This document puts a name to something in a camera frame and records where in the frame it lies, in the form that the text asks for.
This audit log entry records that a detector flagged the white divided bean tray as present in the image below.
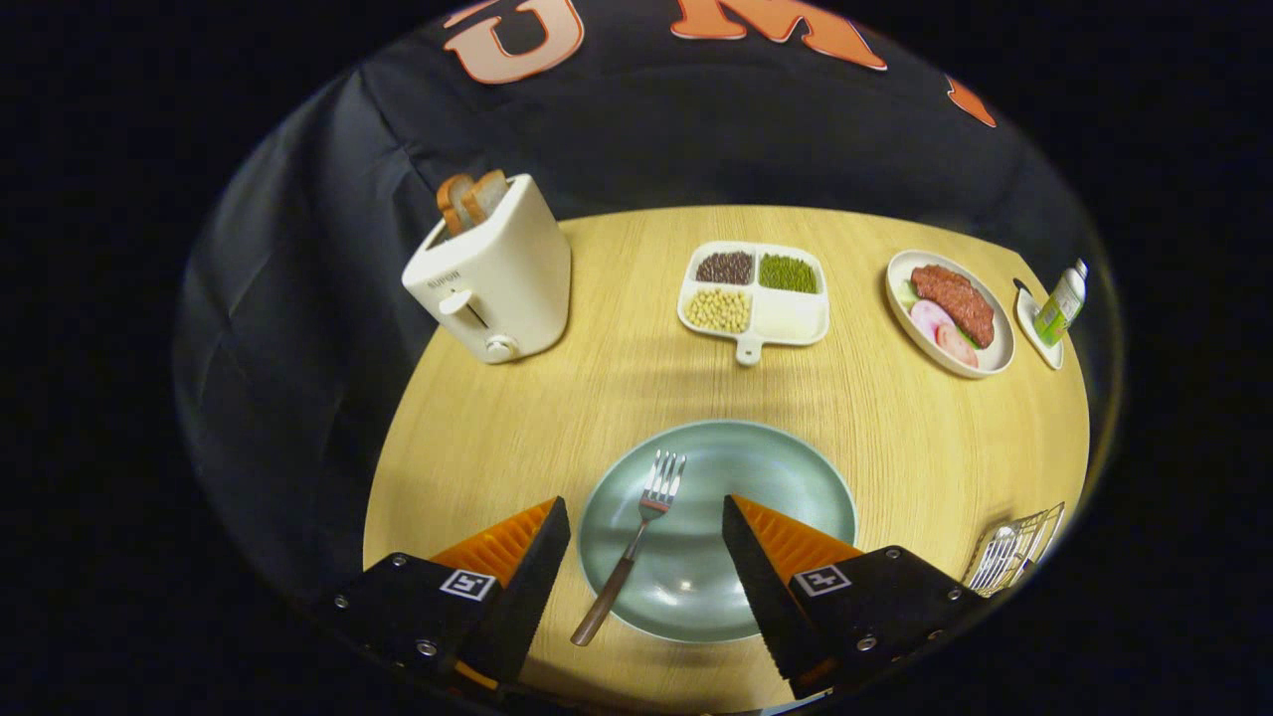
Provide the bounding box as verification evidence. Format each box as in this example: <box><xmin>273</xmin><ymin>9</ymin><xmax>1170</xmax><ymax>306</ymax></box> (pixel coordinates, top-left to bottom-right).
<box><xmin>677</xmin><ymin>241</ymin><xmax>831</xmax><ymax>367</ymax></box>

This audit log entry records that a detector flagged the fork with brown handle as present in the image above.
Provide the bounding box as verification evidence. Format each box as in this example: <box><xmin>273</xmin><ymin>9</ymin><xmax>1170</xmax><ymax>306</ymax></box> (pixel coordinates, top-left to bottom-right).
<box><xmin>570</xmin><ymin>449</ymin><xmax>687</xmax><ymax>648</ymax></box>

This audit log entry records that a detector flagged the white square coaster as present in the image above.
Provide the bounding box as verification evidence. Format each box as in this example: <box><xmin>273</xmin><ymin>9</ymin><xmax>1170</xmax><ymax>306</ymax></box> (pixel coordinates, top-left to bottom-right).
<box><xmin>1013</xmin><ymin>281</ymin><xmax>1065</xmax><ymax>371</ymax></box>

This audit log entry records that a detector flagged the toasted bread slice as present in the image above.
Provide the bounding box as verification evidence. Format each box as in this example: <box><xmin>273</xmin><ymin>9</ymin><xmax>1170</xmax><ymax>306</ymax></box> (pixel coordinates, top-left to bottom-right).
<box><xmin>436</xmin><ymin>174</ymin><xmax>478</xmax><ymax>238</ymax></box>
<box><xmin>462</xmin><ymin>169</ymin><xmax>510</xmax><ymax>225</ymax></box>

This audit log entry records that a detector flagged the white toaster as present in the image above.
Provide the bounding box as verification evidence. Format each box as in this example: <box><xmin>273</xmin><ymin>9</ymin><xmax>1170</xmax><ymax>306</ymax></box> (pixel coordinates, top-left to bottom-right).
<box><xmin>401</xmin><ymin>174</ymin><xmax>573</xmax><ymax>365</ymax></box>

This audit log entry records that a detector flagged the metal wire utensil rack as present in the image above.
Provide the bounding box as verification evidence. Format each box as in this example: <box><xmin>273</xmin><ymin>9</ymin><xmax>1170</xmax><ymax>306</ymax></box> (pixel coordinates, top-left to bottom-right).
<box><xmin>961</xmin><ymin>502</ymin><xmax>1066</xmax><ymax>598</ymax></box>

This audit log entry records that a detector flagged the pale pink ham slice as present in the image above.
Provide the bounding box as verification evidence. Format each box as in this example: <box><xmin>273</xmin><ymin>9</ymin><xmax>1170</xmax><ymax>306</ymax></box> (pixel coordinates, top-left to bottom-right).
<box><xmin>909</xmin><ymin>298</ymin><xmax>957</xmax><ymax>344</ymax></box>

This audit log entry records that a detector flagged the red ham slice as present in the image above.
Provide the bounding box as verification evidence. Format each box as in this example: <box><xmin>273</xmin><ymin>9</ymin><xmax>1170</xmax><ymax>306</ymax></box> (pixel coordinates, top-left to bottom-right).
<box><xmin>935</xmin><ymin>322</ymin><xmax>980</xmax><ymax>368</ymax></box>

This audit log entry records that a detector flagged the white round food plate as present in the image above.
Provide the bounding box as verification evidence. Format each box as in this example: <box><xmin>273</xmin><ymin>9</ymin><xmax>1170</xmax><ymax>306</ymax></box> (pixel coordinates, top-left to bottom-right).
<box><xmin>885</xmin><ymin>249</ymin><xmax>1016</xmax><ymax>380</ymax></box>

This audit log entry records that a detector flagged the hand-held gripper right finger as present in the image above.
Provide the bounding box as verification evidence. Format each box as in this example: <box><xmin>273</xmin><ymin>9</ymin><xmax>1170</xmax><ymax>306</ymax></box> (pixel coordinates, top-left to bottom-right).
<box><xmin>721</xmin><ymin>494</ymin><xmax>981</xmax><ymax>702</ymax></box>

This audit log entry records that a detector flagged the green and silver bottle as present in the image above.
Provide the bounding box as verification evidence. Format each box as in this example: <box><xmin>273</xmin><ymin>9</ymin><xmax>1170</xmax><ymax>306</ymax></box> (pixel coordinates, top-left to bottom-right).
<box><xmin>1032</xmin><ymin>259</ymin><xmax>1089</xmax><ymax>348</ymax></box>

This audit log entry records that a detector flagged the brown meat steak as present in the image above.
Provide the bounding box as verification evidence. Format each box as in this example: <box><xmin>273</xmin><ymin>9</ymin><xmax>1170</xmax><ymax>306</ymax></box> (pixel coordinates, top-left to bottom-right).
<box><xmin>910</xmin><ymin>264</ymin><xmax>997</xmax><ymax>349</ymax></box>

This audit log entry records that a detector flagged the light blue plate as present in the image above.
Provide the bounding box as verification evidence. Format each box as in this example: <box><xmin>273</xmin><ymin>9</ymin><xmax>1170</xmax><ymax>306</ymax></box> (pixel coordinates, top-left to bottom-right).
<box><xmin>577</xmin><ymin>419</ymin><xmax>859</xmax><ymax>644</ymax></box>

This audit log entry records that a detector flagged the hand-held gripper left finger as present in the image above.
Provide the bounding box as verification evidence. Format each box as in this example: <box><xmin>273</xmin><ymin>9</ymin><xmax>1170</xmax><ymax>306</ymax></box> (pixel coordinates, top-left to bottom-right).
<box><xmin>316</xmin><ymin>496</ymin><xmax>573</xmax><ymax>697</ymax></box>

